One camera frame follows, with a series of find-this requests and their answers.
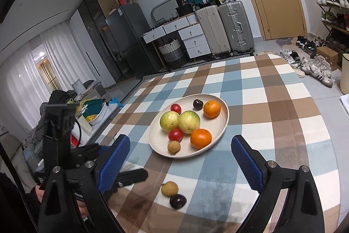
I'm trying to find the white cylinder appliance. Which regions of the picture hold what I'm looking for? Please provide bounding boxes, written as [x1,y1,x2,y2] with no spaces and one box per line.
[71,79,85,94]

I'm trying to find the black bag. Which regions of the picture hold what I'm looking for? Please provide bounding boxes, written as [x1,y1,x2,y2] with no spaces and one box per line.
[174,4,196,17]

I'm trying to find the grey sofa with clothes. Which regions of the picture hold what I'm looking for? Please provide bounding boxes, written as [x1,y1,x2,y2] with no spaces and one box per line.
[0,102,50,176]

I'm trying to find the dark glass cabinet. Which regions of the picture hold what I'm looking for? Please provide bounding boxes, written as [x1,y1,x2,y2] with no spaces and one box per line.
[78,0,123,83]

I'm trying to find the grey refrigerator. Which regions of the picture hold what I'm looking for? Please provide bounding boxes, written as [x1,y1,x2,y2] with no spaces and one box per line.
[105,3,163,79]

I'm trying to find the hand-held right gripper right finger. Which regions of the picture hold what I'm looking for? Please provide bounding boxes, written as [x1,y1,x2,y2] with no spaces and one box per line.
[231,134,325,233]

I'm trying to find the orange tangerine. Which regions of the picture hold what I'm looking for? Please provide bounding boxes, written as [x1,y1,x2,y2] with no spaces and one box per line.
[203,100,221,119]
[190,128,212,151]

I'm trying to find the beige suitcase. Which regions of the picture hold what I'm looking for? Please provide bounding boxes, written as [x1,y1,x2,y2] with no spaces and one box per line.
[195,5,231,56]

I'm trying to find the silver suitcase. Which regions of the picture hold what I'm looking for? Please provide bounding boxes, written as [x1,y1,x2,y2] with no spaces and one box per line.
[218,0,255,53]

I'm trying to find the pile of loose sneakers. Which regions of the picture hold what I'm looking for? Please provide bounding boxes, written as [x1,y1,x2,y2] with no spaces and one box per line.
[278,35,334,87]

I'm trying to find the cream round plate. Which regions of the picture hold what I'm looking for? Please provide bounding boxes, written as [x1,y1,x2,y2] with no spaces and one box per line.
[149,94,229,159]

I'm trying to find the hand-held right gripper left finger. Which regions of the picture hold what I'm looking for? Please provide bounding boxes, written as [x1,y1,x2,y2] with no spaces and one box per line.
[38,134,131,233]

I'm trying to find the white sheer curtains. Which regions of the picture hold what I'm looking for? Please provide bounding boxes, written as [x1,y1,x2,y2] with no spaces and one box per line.
[0,19,100,124]

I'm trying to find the cream trash bin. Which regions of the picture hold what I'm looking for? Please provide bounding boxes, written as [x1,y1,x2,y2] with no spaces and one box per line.
[340,52,349,94]

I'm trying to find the grey framed mirror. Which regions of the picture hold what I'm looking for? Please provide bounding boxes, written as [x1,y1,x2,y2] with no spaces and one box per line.
[151,0,178,24]

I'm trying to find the woven laundry basket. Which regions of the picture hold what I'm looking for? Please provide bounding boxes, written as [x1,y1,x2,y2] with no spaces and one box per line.
[159,39,188,64]

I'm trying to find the person's left hand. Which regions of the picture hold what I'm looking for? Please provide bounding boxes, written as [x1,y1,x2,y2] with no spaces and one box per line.
[35,186,88,220]

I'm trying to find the wooden shoe rack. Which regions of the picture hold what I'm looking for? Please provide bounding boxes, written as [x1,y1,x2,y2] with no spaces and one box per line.
[308,0,349,71]

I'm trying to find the white drawer dresser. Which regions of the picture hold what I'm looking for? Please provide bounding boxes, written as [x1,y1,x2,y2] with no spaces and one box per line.
[142,15,212,63]

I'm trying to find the white plastic bag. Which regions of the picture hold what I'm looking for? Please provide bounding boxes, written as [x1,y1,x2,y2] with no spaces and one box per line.
[339,94,349,116]

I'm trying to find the brown cardboard box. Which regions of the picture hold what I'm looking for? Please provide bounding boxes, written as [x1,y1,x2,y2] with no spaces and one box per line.
[316,46,339,71]

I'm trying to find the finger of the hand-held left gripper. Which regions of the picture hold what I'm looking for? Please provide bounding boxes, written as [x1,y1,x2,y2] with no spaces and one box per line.
[71,143,113,166]
[105,169,149,199]

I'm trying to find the white plastic basin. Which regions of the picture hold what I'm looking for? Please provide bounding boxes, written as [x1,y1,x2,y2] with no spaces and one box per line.
[89,102,120,126]

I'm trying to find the checked tablecloth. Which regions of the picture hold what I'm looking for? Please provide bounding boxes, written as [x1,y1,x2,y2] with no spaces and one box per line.
[102,54,341,233]

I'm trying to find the blue bag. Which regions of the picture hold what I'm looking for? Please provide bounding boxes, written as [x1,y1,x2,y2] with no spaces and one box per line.
[108,97,124,108]

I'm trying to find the black cable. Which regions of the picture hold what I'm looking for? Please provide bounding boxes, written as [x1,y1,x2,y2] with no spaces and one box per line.
[74,119,83,147]

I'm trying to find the grey chair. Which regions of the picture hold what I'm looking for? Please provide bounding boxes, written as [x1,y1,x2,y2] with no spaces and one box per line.
[82,80,105,98]

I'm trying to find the yellow-green round fruit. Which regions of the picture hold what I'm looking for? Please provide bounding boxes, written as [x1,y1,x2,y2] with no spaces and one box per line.
[178,110,201,134]
[159,111,180,132]

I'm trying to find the green bag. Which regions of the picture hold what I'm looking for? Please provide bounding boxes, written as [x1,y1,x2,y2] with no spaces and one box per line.
[82,99,105,115]

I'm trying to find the grey door mat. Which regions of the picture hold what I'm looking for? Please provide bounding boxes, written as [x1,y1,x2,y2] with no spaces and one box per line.
[275,37,293,47]

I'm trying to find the person's left forearm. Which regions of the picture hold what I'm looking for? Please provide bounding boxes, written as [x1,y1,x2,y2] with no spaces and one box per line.
[0,171,40,233]

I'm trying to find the tan longan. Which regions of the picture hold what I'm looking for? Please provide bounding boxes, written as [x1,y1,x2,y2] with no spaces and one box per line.
[167,141,181,155]
[161,181,179,197]

